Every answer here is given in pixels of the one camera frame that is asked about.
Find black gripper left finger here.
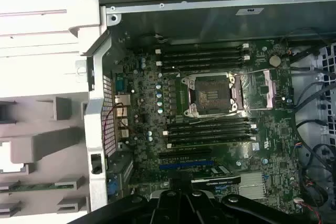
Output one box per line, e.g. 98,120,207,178
67,172,182,224

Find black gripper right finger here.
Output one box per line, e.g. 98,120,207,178
181,172,299,224

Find metal socket cover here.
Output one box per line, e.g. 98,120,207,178
230,68,278,111

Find silver CPU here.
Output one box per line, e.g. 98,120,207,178
0,141,26,174

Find CPU socket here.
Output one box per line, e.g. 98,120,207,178
187,73,236,118

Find blue expansion slot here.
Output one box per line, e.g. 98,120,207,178
159,165,213,173

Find black expansion slot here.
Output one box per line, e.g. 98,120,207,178
159,148,213,159

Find silver chipset heatsink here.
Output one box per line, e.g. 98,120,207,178
238,173,266,199

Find metal socket locking lever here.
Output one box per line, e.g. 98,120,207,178
188,111,247,125

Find green motherboard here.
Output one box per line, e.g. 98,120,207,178
111,39,307,216

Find green loose RAM stick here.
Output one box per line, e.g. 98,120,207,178
0,184,58,191

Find grey parts rack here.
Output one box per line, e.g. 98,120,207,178
0,91,90,216

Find black PC case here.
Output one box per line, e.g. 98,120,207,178
67,0,336,224

